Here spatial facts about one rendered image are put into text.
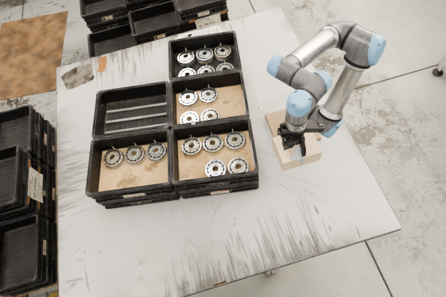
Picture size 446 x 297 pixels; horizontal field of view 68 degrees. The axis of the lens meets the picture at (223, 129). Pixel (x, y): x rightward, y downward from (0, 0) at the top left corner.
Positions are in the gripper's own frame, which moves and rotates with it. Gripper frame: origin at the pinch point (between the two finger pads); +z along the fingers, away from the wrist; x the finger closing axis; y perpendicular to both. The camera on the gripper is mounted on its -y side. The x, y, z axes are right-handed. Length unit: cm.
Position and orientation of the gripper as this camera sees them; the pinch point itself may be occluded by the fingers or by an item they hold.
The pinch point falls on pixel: (297, 147)
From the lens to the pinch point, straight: 136.6
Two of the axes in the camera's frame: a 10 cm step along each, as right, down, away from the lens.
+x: 2.6, 8.2, -5.0
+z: 1.1, 4.9, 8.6
